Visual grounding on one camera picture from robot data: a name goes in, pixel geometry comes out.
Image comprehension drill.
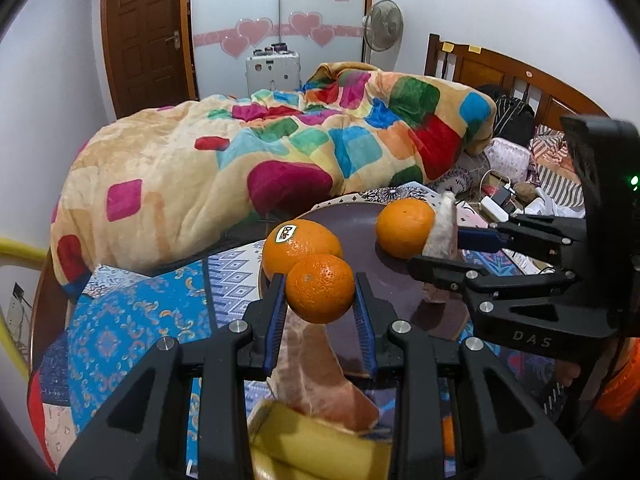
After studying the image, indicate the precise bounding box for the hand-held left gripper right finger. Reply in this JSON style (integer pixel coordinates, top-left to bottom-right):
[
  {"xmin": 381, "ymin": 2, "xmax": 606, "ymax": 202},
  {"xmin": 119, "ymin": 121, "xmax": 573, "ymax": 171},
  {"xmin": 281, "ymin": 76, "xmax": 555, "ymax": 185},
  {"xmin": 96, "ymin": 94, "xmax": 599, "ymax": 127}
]
[{"xmin": 352, "ymin": 271, "xmax": 583, "ymax": 480}]

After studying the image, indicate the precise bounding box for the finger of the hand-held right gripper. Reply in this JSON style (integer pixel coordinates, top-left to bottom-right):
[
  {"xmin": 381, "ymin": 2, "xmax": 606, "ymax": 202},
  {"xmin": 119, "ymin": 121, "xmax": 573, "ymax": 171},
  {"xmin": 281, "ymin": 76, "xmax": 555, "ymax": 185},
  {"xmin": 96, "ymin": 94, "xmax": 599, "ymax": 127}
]
[
  {"xmin": 456, "ymin": 212, "xmax": 591, "ymax": 273},
  {"xmin": 407, "ymin": 255, "xmax": 623, "ymax": 351}
]

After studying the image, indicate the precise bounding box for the standing fan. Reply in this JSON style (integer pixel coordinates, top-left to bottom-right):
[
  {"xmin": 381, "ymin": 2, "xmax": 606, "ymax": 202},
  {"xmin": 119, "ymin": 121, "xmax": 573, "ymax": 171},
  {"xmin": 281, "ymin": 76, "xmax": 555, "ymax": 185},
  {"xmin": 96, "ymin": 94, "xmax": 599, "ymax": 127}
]
[{"xmin": 361, "ymin": 0, "xmax": 405, "ymax": 66}]

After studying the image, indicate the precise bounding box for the yellow rind pomelo piece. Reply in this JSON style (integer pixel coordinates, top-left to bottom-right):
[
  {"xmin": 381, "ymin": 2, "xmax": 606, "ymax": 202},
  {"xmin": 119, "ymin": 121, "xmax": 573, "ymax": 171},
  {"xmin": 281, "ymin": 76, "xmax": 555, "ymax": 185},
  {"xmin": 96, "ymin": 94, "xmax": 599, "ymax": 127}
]
[{"xmin": 247, "ymin": 400, "xmax": 393, "ymax": 480}]

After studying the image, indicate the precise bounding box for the striped cloth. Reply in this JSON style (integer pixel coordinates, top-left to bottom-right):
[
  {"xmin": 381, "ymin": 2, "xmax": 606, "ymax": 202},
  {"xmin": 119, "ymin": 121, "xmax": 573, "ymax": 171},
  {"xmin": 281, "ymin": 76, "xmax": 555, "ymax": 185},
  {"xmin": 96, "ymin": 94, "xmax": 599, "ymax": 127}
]
[{"xmin": 529, "ymin": 127, "xmax": 586, "ymax": 211}]

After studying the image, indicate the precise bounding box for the dark round plate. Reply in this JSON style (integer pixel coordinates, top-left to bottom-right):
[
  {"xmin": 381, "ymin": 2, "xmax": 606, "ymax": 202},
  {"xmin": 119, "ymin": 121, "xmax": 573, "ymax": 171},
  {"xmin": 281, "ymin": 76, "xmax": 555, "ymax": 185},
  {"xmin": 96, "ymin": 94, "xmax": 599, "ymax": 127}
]
[{"xmin": 257, "ymin": 197, "xmax": 471, "ymax": 391}]

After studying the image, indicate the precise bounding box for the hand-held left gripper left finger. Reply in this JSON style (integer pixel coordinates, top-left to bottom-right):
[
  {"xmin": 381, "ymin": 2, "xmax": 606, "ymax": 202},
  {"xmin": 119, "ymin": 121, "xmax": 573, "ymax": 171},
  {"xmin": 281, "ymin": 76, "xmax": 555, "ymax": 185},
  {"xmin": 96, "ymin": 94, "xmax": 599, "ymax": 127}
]
[{"xmin": 57, "ymin": 275, "xmax": 288, "ymax": 480}]

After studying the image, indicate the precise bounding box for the wooden headboard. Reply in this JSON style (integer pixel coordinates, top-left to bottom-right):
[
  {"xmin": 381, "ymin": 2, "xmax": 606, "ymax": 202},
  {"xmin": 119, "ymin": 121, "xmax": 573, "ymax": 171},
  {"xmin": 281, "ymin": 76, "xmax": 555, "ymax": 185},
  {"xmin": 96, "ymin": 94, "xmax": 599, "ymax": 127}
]
[{"xmin": 424, "ymin": 33, "xmax": 608, "ymax": 121}]

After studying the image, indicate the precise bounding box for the black bag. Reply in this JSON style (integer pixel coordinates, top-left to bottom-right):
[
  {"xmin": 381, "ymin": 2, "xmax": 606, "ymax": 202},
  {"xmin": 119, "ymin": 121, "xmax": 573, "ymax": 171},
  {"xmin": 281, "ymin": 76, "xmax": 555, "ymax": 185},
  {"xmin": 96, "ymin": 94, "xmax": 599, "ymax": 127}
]
[{"xmin": 477, "ymin": 85, "xmax": 536, "ymax": 148}]

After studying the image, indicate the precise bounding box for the white charger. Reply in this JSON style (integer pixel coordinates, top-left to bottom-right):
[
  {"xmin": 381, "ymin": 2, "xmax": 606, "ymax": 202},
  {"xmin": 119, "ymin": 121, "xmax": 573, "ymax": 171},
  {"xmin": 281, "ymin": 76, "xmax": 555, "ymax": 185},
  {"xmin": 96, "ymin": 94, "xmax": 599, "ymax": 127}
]
[{"xmin": 480, "ymin": 195, "xmax": 516, "ymax": 223}]

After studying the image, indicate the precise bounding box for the peeled pomelo wedge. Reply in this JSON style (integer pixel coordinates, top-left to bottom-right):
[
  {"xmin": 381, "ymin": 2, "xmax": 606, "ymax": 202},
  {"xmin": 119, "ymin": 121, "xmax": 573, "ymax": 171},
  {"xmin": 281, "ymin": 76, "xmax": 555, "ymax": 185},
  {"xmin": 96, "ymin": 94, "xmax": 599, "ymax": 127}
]
[
  {"xmin": 267, "ymin": 305, "xmax": 381, "ymax": 433},
  {"xmin": 421, "ymin": 191, "xmax": 460, "ymax": 305}
]

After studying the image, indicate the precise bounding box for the large orange with sticker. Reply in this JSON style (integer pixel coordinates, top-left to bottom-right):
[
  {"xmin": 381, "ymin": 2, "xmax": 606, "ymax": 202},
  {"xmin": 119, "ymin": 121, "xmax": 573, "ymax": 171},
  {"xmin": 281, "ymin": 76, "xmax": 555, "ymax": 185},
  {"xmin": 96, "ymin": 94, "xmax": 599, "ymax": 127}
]
[{"xmin": 261, "ymin": 220, "xmax": 344, "ymax": 282}]

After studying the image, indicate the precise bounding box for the colourful patchwork blanket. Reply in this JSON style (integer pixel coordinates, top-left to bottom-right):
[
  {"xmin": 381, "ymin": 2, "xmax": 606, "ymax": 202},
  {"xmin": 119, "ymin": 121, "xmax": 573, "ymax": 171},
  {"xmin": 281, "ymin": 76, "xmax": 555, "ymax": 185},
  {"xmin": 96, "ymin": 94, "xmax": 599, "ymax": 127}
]
[{"xmin": 50, "ymin": 62, "xmax": 498, "ymax": 286}]

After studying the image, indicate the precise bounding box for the yellow pipe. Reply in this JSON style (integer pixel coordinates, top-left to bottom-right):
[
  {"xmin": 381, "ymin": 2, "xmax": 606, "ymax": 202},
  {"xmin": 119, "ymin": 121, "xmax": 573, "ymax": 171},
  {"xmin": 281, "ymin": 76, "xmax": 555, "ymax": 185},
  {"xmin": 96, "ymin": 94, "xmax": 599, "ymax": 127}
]
[{"xmin": 0, "ymin": 237, "xmax": 48, "ymax": 386}]

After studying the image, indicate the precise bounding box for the brown wooden door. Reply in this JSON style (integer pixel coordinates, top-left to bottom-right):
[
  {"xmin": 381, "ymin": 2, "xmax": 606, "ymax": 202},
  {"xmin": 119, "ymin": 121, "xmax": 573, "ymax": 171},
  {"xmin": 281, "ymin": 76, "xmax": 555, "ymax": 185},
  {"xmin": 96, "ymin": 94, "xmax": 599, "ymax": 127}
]
[{"xmin": 100, "ymin": 0, "xmax": 196, "ymax": 120}]

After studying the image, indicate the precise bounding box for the round orange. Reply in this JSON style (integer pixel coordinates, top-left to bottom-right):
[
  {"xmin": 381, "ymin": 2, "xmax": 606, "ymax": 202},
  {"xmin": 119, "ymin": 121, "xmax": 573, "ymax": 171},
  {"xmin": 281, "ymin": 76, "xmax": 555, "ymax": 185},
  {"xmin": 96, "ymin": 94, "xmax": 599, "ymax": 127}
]
[
  {"xmin": 442, "ymin": 412, "xmax": 457, "ymax": 458},
  {"xmin": 375, "ymin": 198, "xmax": 437, "ymax": 260}
]

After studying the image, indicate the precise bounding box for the wardrobe with heart stickers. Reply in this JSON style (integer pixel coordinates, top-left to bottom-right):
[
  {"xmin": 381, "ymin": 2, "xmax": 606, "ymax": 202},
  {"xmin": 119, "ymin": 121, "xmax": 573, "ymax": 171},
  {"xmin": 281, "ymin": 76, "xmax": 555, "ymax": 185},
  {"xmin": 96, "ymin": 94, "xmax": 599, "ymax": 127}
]
[{"xmin": 187, "ymin": 0, "xmax": 376, "ymax": 101}]

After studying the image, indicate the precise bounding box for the small orange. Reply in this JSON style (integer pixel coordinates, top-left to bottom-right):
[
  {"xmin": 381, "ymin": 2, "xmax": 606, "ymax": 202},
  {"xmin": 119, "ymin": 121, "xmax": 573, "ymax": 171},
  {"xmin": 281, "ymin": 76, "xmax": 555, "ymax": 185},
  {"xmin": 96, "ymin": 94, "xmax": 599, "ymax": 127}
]
[{"xmin": 286, "ymin": 254, "xmax": 357, "ymax": 325}]

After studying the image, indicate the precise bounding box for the pink patterned pillow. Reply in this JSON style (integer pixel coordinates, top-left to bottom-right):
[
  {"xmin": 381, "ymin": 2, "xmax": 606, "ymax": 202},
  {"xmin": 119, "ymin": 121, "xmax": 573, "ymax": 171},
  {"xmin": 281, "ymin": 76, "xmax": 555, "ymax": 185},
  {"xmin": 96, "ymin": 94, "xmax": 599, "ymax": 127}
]
[{"xmin": 485, "ymin": 137, "xmax": 531, "ymax": 181}]

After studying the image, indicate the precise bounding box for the blue patterned cloth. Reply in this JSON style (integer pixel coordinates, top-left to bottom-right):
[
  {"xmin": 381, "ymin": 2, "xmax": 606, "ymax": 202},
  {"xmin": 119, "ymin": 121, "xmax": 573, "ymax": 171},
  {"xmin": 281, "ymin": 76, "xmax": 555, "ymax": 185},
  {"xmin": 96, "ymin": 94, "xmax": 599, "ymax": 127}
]
[{"xmin": 27, "ymin": 180, "xmax": 551, "ymax": 480}]

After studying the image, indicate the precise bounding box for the grey patterned pillow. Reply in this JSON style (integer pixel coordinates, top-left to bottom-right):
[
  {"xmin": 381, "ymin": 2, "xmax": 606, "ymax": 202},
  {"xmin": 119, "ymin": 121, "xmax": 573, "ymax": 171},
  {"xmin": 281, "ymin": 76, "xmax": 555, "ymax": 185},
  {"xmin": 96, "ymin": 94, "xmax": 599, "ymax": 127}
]
[{"xmin": 430, "ymin": 152, "xmax": 493, "ymax": 193}]

